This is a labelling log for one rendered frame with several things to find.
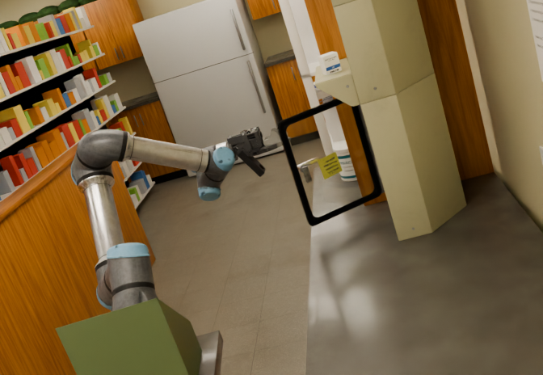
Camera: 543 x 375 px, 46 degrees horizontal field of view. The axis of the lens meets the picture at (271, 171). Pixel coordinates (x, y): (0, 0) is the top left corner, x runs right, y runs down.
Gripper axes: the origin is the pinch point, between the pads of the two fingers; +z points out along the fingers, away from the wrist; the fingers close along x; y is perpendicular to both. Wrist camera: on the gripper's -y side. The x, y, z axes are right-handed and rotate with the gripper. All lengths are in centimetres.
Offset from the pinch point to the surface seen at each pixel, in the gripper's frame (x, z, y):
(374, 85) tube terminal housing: -20.7, 32.8, 14.5
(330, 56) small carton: -12.0, 22.5, 25.2
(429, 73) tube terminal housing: -9, 50, 10
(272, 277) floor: 170, -60, -131
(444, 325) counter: -73, 33, -37
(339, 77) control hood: -20.7, 23.5, 19.7
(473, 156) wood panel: 16, 61, -29
